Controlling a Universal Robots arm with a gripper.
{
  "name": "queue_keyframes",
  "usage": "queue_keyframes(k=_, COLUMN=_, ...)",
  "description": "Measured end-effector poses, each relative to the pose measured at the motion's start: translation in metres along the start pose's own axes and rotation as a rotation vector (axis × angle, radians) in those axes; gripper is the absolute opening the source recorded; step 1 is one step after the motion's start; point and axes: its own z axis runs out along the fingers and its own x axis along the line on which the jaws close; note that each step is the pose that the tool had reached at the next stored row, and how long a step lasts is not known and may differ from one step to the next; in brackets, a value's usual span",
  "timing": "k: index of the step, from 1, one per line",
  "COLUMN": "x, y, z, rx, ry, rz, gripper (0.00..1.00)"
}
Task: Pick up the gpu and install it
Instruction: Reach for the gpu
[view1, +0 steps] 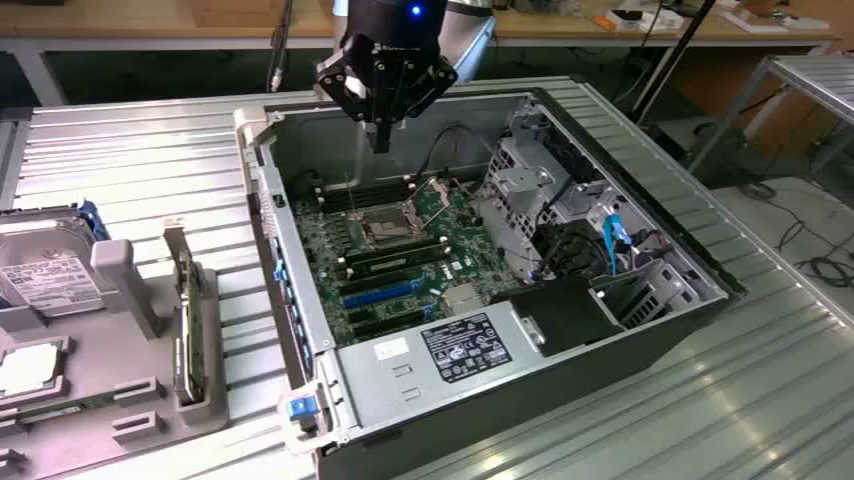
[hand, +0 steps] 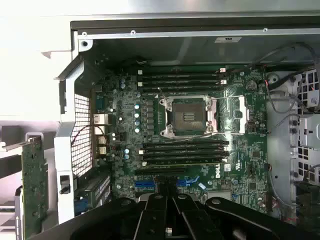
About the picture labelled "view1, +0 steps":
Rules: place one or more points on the silver hard disk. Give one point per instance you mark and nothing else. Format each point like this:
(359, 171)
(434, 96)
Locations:
(40, 270)

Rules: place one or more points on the wooden workbench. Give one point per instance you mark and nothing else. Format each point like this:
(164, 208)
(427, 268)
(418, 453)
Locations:
(167, 22)

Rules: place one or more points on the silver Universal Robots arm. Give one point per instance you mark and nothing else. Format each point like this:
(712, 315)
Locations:
(475, 35)

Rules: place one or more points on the thin metal locking lever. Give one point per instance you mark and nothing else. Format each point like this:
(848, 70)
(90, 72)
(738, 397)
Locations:
(350, 195)

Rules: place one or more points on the white flat box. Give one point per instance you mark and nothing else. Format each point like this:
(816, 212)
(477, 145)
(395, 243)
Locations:
(754, 20)

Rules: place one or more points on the blue case latch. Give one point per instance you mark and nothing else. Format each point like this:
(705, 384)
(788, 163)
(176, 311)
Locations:
(298, 406)

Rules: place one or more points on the black case fan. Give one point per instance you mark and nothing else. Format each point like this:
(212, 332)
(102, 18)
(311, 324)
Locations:
(567, 250)

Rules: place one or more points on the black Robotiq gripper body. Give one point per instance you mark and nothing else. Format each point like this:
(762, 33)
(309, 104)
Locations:
(394, 25)

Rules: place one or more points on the silver metal disk bay cage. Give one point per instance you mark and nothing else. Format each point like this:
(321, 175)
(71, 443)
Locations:
(521, 190)

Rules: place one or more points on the metal socket cover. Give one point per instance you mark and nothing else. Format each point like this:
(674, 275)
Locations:
(430, 200)

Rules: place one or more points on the black open PC case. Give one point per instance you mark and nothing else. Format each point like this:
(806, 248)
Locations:
(601, 380)

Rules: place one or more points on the black expansion slot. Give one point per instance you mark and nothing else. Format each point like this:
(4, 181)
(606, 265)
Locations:
(390, 325)

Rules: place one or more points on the black tripod pole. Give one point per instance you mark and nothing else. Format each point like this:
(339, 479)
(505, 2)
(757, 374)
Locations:
(677, 50)

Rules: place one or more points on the blue disk caddy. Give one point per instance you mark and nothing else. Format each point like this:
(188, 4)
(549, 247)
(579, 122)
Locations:
(94, 222)

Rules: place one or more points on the black box under tripod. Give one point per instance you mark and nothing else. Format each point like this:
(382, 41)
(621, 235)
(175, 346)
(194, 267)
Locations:
(697, 142)

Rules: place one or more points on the blue expansion slot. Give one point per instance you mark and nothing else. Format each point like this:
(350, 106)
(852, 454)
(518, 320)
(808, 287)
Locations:
(383, 294)

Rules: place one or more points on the orange and white box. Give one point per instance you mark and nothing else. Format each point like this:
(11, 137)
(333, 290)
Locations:
(627, 21)

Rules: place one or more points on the small silver heat sink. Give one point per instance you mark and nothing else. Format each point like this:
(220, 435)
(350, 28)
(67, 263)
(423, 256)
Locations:
(463, 296)

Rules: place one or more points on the silver power supply unit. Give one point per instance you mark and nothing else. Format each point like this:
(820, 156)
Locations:
(401, 370)

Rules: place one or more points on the empty black RAM slots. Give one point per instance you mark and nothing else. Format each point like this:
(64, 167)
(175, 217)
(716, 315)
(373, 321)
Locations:
(363, 195)

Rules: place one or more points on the grey plastic parts rack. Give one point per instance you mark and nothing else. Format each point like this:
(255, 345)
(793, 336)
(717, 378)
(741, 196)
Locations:
(120, 350)

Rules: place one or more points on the graphics card with metal bracket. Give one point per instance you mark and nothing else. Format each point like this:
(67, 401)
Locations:
(187, 310)

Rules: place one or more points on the silver CPU chip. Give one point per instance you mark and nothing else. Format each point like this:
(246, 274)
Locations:
(27, 367)

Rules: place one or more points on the metal slat frame table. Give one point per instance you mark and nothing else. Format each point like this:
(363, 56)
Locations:
(821, 75)

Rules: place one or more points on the green RAM stick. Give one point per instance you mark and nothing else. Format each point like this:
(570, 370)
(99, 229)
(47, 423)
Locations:
(67, 407)

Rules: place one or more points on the green motherboard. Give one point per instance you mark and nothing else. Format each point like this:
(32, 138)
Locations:
(461, 250)

